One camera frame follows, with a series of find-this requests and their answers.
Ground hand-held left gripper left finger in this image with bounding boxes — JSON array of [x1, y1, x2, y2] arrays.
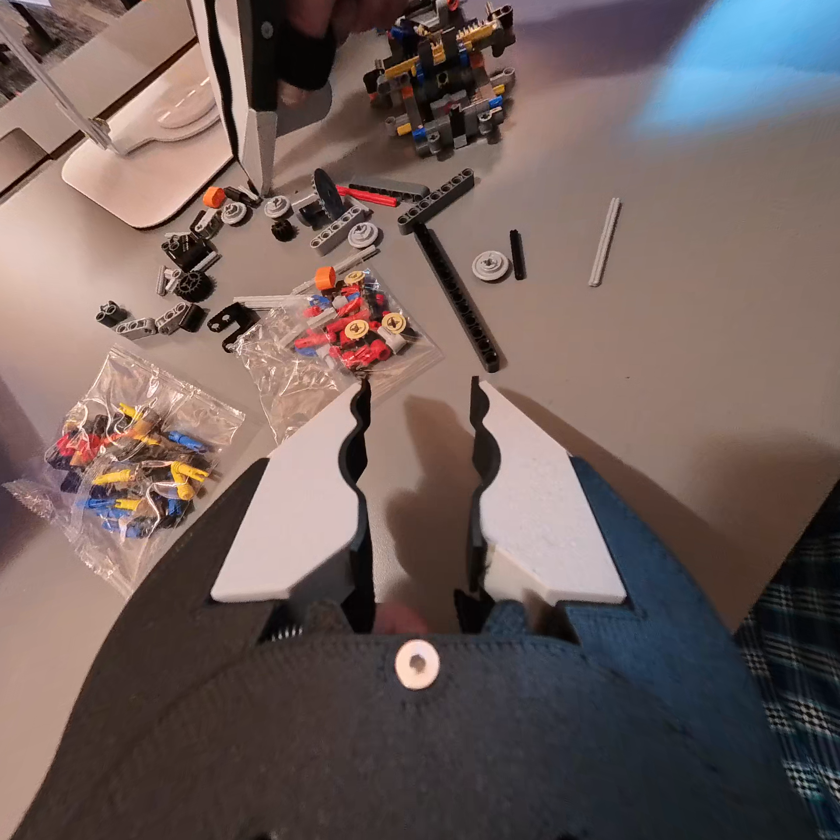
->
[[210, 379, 377, 634]]

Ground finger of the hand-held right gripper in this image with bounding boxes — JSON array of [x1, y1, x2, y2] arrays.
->
[[227, 0, 278, 196], [187, 0, 255, 193]]

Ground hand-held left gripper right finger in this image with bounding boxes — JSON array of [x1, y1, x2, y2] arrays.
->
[[454, 375, 629, 634]]

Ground large black lego gear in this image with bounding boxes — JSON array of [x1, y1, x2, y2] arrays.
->
[[312, 168, 344, 228]]

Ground light grey lego beam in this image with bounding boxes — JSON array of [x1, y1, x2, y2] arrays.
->
[[308, 204, 373, 257]]

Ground red lego axle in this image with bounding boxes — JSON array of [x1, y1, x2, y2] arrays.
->
[[336, 184, 400, 208]]

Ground dark grey lego beam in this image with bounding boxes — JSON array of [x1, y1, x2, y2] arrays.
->
[[348, 176, 431, 204]]

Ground thin grey lego axles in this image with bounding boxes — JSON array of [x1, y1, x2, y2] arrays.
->
[[232, 293, 311, 311]]

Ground partly built lego model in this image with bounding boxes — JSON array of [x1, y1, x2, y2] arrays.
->
[[363, 0, 517, 161]]

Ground bag of yellow blue lego pins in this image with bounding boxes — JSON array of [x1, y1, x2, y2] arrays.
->
[[3, 346, 245, 598]]

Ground bag of red lego pins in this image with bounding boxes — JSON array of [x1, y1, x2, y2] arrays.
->
[[234, 266, 444, 447]]

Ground grey and black lego connector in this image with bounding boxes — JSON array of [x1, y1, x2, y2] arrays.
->
[[155, 302, 207, 336]]

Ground long black lego beam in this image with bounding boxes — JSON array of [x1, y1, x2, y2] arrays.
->
[[413, 223, 501, 374]]

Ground long grey lego axle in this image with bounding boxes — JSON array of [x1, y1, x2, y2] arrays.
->
[[588, 197, 623, 288]]

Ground person's right hand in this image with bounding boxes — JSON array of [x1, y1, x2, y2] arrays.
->
[[279, 0, 409, 106]]

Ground white desk stand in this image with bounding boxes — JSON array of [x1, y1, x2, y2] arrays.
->
[[0, 20, 238, 231]]

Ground person's blue plaid shirt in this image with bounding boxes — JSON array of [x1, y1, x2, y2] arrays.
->
[[735, 482, 840, 840]]

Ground black lego frame piece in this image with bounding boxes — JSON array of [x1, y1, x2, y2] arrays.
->
[[161, 232, 219, 271]]

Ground black lego bracket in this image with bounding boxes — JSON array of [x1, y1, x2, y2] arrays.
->
[[207, 302, 262, 354]]

